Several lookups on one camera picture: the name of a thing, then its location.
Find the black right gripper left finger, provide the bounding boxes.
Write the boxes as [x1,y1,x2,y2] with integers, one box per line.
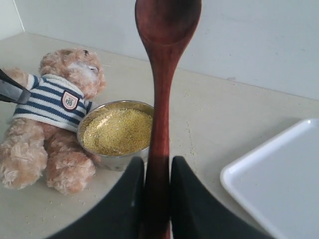
[49,157,144,239]

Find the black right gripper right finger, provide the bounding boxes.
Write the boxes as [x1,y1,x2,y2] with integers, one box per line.
[170,156,269,239]

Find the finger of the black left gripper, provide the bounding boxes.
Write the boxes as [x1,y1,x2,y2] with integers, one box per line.
[0,70,30,105]

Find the tan teddy bear striped shirt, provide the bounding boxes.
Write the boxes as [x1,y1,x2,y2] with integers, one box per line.
[0,48,106,195]

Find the dark red wooden spoon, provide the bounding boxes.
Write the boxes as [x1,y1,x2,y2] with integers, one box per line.
[135,0,202,239]

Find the steel bowl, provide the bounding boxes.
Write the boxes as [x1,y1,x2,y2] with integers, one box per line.
[77,100,154,171]

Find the white rectangular plastic tray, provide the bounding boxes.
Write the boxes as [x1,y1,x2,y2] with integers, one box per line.
[220,119,319,239]

